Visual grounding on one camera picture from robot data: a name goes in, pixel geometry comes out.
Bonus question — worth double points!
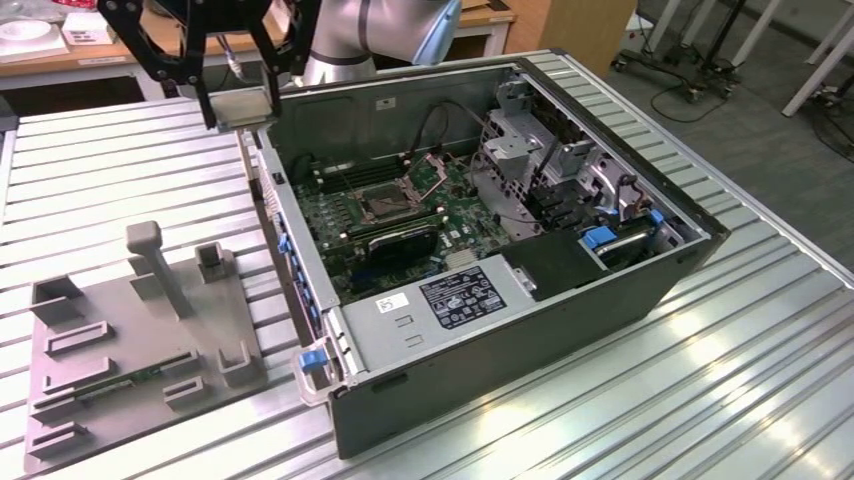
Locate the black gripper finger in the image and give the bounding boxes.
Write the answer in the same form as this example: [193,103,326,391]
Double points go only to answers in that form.
[97,0,219,132]
[247,0,324,125]

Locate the silver CPU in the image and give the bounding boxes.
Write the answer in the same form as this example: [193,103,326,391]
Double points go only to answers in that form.
[207,87,280,129]

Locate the CPU socket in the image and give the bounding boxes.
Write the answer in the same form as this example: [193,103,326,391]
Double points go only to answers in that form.
[357,182,420,224]

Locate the white cardboard box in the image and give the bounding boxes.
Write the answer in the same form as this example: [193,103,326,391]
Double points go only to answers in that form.
[61,12,113,49]

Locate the wooden desk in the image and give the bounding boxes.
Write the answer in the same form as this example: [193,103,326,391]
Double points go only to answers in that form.
[0,0,520,101]

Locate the white round bowl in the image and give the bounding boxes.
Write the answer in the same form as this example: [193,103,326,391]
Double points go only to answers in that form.
[0,19,54,52]

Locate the metal socket cover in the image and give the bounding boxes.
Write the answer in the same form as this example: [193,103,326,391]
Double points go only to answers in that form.
[418,152,462,184]

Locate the thin locking lever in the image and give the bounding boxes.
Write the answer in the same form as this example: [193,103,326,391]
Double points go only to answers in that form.
[424,169,464,199]

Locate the grey metal drive cage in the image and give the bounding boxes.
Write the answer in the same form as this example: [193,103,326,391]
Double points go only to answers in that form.
[477,79,556,236]

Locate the green motherboard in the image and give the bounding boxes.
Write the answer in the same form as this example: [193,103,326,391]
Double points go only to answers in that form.
[293,154,509,296]

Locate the black graphics card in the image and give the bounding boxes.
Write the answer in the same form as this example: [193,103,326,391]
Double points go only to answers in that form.
[350,222,446,294]

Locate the wooden cabinet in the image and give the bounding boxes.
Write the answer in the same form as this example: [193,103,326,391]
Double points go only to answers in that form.
[540,0,636,76]

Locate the grey parts rack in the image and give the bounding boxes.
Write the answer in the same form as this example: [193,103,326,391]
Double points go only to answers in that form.
[23,221,273,474]

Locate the grey power supply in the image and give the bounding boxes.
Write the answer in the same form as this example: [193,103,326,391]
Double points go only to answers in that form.
[330,252,540,376]

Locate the black plastic air shroud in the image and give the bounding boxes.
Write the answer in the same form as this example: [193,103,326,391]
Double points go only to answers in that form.
[500,232,613,301]

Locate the hard disk in blue carrier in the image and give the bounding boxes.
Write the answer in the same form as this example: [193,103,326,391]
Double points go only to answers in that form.
[578,219,669,271]

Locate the black wheeled stand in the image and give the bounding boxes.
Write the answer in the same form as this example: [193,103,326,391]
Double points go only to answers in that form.
[610,0,743,104]

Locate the green RAM stick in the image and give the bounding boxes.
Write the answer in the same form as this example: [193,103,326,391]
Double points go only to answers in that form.
[77,362,182,401]

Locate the black open PC case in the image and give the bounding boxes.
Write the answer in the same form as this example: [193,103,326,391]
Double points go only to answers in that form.
[229,48,731,460]

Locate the loose cable with clear plug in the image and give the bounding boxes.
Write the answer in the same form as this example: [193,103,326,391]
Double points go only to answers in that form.
[223,34,246,76]

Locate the black internal cable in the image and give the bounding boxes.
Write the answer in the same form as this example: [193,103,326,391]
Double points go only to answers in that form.
[410,98,494,156]

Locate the white table frame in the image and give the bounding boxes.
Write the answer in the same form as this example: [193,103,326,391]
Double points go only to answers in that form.
[780,0,854,119]

